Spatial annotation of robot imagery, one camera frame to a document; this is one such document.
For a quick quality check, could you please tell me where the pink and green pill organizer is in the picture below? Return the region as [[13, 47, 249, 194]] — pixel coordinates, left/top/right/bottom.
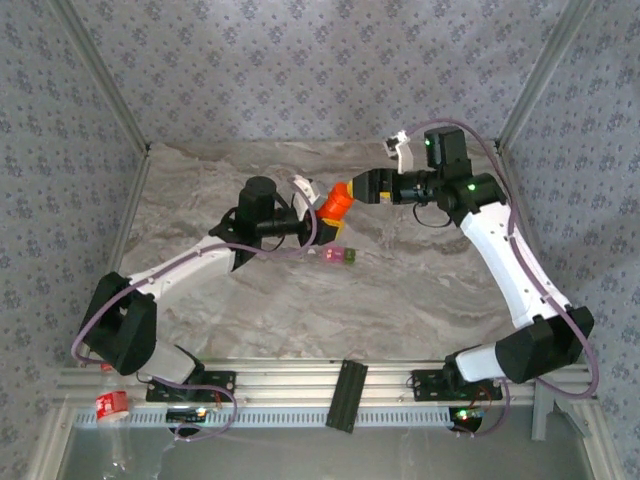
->
[[315, 244, 358, 267]]

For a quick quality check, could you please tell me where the orange pill bottle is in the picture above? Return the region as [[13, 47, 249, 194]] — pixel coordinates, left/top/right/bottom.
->
[[315, 182, 357, 222]]

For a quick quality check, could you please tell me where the left circuit board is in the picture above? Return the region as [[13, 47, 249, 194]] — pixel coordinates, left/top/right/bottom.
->
[[166, 407, 209, 424]]

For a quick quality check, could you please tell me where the circuit board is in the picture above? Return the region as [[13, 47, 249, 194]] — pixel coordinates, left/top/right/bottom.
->
[[449, 407, 486, 431], [166, 407, 209, 424]]

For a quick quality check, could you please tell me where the right circuit board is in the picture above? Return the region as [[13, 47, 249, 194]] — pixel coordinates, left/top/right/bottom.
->
[[449, 407, 486, 431]]

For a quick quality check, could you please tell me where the clear bottle with red label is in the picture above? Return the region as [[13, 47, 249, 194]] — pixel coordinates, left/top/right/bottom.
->
[[94, 362, 136, 474]]

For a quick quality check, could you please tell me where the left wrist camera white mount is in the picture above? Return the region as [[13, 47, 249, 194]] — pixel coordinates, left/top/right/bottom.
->
[[290, 174, 322, 221]]

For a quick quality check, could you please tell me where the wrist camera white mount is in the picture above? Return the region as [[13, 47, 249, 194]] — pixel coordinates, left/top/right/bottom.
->
[[383, 130, 417, 174], [290, 174, 322, 221]]

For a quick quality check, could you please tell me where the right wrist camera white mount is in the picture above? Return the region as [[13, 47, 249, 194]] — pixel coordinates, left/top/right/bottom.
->
[[383, 130, 417, 174]]

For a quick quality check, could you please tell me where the aluminium side rail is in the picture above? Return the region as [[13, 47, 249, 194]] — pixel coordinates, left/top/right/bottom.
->
[[492, 147, 571, 364], [79, 149, 152, 366]]

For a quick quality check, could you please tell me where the aluminium corner post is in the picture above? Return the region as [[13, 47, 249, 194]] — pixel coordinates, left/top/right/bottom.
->
[[494, 0, 596, 151], [49, 0, 152, 156]]

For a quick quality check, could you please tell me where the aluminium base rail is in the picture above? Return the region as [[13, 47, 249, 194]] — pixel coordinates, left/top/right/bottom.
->
[[54, 357, 599, 406]]

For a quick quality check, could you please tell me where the black rail bracket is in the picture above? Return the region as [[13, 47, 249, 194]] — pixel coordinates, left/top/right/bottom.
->
[[324, 358, 370, 435]]

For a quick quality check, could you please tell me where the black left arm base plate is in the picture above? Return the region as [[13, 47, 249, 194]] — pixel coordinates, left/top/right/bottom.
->
[[144, 369, 237, 402]]

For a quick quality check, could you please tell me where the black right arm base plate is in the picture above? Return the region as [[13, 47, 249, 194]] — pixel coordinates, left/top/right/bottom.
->
[[410, 368, 504, 402]]

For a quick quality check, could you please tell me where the grey slotted cable duct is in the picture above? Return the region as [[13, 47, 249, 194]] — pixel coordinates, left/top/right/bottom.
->
[[72, 405, 451, 430]]

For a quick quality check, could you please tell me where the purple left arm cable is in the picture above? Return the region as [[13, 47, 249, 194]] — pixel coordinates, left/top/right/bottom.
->
[[71, 197, 321, 444]]

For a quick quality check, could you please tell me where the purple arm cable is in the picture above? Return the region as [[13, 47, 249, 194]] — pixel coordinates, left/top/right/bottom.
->
[[71, 197, 321, 444], [407, 118, 600, 440]]

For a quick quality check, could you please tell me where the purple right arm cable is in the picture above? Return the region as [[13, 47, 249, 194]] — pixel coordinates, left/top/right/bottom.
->
[[407, 118, 600, 440]]

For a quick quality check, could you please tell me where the grey angle bracket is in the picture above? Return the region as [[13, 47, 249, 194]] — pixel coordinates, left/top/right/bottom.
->
[[529, 374, 591, 442]]

